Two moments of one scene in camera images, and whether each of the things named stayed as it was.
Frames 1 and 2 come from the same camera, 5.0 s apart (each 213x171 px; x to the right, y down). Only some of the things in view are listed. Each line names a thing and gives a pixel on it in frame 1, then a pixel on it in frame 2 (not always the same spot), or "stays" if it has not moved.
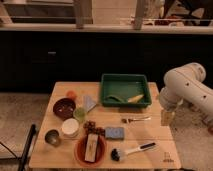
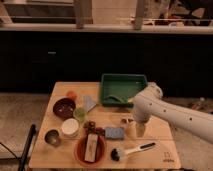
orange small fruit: x=71 y=94 stays
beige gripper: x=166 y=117 -> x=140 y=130
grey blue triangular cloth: x=89 y=103 stays
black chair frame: x=26 y=149 stays
